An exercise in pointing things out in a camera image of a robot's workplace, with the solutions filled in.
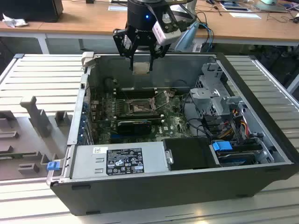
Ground red and yellow wires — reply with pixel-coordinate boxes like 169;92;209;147
219;118;249;138

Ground wooden desk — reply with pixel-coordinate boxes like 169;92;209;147
0;0;299;47

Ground grey parts rack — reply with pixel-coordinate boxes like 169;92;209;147
0;95;77;181

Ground black desk cable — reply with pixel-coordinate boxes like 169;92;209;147
195;6;224;24
266;9;299;24

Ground grey case handle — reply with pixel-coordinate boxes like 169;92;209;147
81;51;94;69

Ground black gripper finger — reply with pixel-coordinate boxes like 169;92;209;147
113;28;141;71
149;43;172;72

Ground black open pc case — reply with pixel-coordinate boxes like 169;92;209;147
46;51;299;217

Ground metal cpu socket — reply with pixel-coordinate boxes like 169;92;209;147
125;98;162;114

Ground black plastic shroud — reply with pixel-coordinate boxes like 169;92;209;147
163;137;221;171

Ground green ram stick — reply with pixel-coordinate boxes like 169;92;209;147
0;151;38;161

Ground blue cable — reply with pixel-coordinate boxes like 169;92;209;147
198;22;214;51

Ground thin metal locking lever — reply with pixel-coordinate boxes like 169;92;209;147
121;89;131;105

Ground silver drive cage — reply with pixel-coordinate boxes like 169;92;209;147
188;61;249;124

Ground grey power supply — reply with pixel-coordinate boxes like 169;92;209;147
70;141;169;180

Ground square silver cpu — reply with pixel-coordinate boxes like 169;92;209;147
132;62;150;75

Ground pale blue teach pendant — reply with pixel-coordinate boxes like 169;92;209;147
175;22;199;52

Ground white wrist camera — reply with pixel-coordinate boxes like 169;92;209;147
151;10;187;45

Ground metal socket cover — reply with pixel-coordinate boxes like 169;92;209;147
151;90;170;110

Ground black box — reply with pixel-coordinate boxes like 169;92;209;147
0;0;64;23

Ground black graphics card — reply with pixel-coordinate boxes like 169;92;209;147
116;120;152;135

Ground black ram slot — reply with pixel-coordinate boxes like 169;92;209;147
116;118;162;125
116;112;162;119
114;86;157;93
114;92;157;99

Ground blue printed booklet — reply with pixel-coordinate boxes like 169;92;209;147
221;1;251;12

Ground green motherboard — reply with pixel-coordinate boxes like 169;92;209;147
90;90;204;145

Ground grey laptop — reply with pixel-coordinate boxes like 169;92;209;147
253;1;289;13

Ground blue disk carrier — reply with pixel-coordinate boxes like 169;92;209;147
212;140;232;152

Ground black inner cable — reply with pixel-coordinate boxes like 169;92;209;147
183;93;212;138

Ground white paper sheet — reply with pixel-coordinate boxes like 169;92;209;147
108;4;128;12
229;11;262;20

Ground crumpled white paper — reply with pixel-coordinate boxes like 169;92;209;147
1;13;29;28

